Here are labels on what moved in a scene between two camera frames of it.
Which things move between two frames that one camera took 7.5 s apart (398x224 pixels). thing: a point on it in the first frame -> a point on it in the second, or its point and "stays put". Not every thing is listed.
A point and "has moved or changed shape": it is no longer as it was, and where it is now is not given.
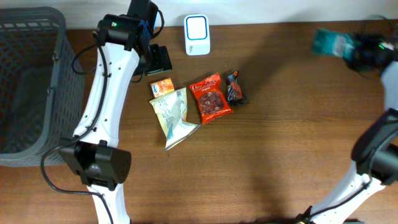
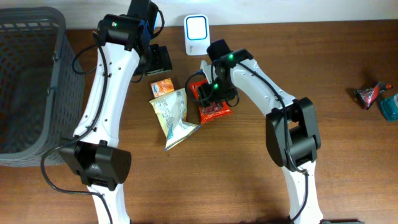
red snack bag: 212,102 stays put
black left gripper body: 160,59 stays put
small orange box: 162,87 stays put
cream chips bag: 171,111 stays put
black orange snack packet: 236,96 has moved or changed shape
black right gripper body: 356,48 -> 209,100
